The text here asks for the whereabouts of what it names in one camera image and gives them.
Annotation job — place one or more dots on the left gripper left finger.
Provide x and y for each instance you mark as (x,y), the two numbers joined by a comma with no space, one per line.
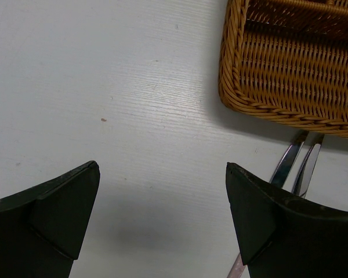
(43,227)

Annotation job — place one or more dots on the wicker cutlery tray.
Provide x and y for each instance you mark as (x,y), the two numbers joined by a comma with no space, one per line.
(287,62)

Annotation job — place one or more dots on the green handled knife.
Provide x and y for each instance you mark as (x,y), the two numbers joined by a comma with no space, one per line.
(306,170)

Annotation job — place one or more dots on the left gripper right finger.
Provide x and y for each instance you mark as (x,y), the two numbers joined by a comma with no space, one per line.
(283,235)

